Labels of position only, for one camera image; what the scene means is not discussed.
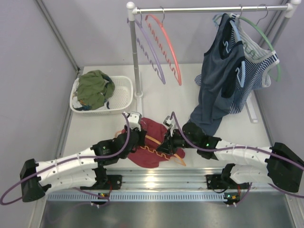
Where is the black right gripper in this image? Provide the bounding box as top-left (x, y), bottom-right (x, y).
top-left (157, 128), bottom-right (199, 155)

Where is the red tank top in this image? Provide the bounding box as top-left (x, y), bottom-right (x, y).
top-left (120, 117), bottom-right (186, 169)

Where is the orange hanger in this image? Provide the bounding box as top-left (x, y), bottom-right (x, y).
top-left (115, 116), bottom-right (187, 167)

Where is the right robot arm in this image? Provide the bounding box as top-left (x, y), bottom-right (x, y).
top-left (156, 123), bottom-right (304, 193)

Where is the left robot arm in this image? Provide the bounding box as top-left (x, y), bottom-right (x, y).
top-left (20, 128), bottom-right (147, 202)

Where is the pink hanger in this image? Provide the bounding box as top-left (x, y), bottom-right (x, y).
top-left (145, 14), bottom-right (182, 86)

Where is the dark blue tank top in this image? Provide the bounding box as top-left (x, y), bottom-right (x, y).
top-left (190, 13), bottom-right (245, 136)

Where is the blue white striped tank top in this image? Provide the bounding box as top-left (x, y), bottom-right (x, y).
top-left (195, 21), bottom-right (274, 114)

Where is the purple hanger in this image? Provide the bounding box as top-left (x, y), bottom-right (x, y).
top-left (127, 19), bottom-right (166, 85)

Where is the green hanger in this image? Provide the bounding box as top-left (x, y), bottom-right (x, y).
top-left (229, 4), bottom-right (281, 84)

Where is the light blue hanger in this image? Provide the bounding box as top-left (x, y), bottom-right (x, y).
top-left (223, 13), bottom-right (246, 88)

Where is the white perforated laundry basket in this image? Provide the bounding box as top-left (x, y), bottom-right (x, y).
top-left (69, 76), bottom-right (133, 115)

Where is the white rack base foot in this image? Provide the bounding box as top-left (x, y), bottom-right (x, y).
top-left (134, 93), bottom-right (143, 115)

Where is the green garment in basket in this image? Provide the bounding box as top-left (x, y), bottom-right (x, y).
top-left (72, 70), bottom-right (115, 111)

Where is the right rack base foot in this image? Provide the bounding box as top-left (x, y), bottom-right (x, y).
top-left (246, 99), bottom-right (258, 124)

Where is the left rack upright pole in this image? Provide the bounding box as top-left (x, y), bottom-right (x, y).
top-left (126, 1), bottom-right (143, 98)

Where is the rack upright pole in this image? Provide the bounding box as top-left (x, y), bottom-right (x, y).
top-left (126, 1), bottom-right (143, 98)
top-left (265, 0), bottom-right (304, 47)

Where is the right rack upright pole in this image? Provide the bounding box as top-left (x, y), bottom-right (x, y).
top-left (265, 0), bottom-right (304, 47)

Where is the silver clothes rack rod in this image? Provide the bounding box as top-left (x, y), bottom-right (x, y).
top-left (132, 4), bottom-right (292, 15)

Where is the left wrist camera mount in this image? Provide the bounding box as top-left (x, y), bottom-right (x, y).
top-left (123, 112), bottom-right (142, 131)

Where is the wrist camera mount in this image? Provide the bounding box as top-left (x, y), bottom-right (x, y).
top-left (163, 115), bottom-right (177, 129)
top-left (123, 112), bottom-right (142, 131)

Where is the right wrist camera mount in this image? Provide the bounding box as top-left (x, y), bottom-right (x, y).
top-left (163, 115), bottom-right (177, 129)

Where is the aluminium table edge rail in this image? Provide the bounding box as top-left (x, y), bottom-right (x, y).
top-left (57, 167), bottom-right (290, 190)

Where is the light blue slotted cable duct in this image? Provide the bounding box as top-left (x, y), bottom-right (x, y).
top-left (47, 191), bottom-right (240, 203)

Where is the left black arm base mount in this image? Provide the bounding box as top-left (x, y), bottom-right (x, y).
top-left (80, 175), bottom-right (122, 190)

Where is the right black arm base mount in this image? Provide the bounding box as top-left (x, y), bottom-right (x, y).
top-left (206, 174), bottom-right (228, 194)

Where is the grey corner wall frame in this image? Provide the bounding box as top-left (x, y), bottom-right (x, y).
top-left (34, 0), bottom-right (80, 72)

